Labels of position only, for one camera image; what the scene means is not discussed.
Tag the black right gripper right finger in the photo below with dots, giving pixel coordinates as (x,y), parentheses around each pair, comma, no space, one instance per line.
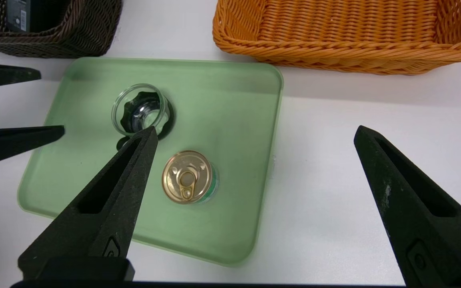
(422,224)

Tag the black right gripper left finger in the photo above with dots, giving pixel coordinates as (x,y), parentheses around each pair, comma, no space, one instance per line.
(122,200)

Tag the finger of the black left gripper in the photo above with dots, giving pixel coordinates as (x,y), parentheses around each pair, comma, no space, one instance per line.
(2,75)
(10,143)

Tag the black square bottle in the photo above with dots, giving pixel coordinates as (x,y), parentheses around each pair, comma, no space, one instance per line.
(16,16)

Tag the gold lid tin can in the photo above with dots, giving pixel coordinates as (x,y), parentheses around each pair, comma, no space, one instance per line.
(186,176)

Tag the glass cup black holder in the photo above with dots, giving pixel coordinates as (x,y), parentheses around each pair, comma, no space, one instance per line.
(142,112)

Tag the dark brown wicker basket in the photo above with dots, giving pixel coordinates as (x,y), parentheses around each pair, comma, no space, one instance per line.
(78,40)

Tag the orange wicker basket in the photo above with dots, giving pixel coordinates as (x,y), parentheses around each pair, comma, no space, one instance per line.
(334,44)

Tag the light green plastic tray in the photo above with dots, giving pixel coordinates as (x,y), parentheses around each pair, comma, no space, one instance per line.
(222,120)

